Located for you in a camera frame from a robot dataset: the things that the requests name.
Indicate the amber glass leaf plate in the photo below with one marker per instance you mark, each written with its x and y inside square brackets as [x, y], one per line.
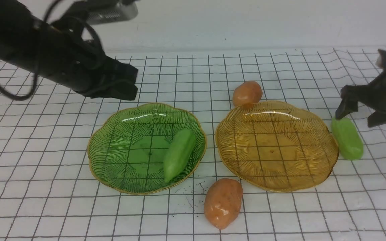
[276, 146]

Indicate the green glass leaf plate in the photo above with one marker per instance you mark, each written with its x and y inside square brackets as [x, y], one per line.
[127, 152]

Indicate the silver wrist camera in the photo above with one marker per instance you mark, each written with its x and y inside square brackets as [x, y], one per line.
[107, 11]

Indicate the orange potato toy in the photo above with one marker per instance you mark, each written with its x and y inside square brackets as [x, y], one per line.
[247, 93]
[223, 202]

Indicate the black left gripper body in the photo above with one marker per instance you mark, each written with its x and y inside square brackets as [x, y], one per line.
[115, 79]

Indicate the green cucumber toy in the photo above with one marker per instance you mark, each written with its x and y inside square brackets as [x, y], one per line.
[347, 137]
[178, 154]

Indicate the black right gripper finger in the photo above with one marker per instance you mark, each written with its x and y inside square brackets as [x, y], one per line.
[348, 105]
[376, 119]

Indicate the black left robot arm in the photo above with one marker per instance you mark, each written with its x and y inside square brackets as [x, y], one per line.
[67, 51]

